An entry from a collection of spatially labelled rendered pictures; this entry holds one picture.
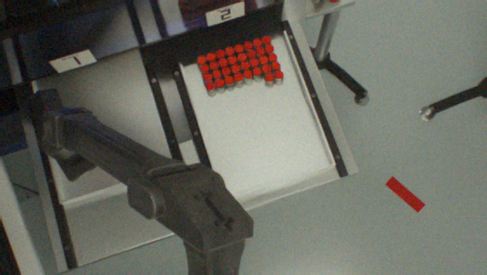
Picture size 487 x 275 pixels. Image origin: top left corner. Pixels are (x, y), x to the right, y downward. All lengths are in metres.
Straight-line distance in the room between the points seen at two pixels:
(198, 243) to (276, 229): 1.48
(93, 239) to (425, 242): 1.33
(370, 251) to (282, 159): 0.97
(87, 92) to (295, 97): 0.49
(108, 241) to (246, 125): 0.40
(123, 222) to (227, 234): 0.63
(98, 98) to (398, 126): 1.30
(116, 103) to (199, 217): 0.72
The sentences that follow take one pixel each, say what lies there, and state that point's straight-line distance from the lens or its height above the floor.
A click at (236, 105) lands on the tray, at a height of 0.88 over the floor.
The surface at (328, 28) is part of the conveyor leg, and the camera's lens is 1.89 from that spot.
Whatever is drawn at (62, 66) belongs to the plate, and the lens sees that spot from 1.24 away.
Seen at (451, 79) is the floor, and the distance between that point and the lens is 2.38.
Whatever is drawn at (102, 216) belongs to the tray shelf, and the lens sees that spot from 1.27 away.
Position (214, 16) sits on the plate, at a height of 1.02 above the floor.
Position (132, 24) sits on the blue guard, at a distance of 1.15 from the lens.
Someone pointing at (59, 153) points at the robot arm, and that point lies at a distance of 1.08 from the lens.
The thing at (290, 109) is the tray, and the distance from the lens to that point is 1.28.
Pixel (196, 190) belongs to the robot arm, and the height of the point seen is 1.43.
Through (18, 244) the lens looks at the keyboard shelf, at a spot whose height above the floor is 0.80.
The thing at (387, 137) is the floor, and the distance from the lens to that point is 2.23.
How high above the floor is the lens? 2.10
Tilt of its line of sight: 75 degrees down
